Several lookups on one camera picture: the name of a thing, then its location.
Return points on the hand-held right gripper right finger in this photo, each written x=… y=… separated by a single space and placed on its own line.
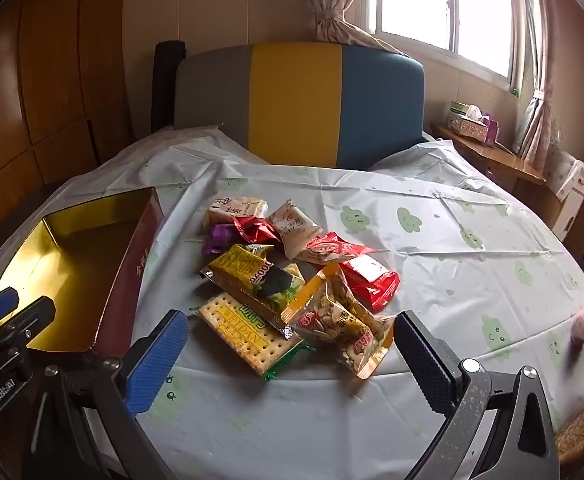
x=424 y=360

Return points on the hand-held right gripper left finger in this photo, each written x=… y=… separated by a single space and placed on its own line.
x=154 y=365

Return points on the red box with gold interior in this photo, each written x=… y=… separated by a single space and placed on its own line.
x=72 y=260

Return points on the cracker packet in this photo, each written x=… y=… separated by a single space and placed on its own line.
x=237 y=330

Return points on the orange-edged seed packet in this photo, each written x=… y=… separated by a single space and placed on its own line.
x=337 y=325

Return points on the yellow green snack packet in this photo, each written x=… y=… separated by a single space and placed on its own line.
x=242 y=265

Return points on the purple snack packet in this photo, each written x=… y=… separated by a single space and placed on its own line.
x=219 y=237

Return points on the red and white snack packet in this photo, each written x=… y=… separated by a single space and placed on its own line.
x=329 y=250

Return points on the glossy red twisted wrapper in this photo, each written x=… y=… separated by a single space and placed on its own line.
x=254 y=230

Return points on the beige pastry packet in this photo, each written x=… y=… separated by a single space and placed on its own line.
x=237 y=208

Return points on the cloud print plastic tablecloth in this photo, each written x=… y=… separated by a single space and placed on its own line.
x=322 y=410

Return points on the wooden nightstand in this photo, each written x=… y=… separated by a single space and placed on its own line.
x=497 y=160

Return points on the white cardboard box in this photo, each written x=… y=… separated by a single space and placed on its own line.
x=572 y=205

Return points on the patterned tissue box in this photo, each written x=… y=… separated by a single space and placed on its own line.
x=467 y=127

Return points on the purple box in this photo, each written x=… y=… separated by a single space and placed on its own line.
x=492 y=130

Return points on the pale patterned cloth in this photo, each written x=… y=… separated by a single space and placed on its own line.
x=564 y=165

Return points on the wooden wardrobe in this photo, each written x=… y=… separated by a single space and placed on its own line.
x=47 y=60

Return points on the green box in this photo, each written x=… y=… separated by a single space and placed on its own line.
x=459 y=107

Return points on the pale floral curtain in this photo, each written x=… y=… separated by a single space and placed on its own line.
x=537 y=120

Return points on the grey yellow blue headboard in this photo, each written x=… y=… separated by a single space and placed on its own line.
x=297 y=100

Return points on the window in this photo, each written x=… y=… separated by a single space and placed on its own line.
x=422 y=0

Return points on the tied beige curtain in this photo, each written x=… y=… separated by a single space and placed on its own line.
x=332 y=0

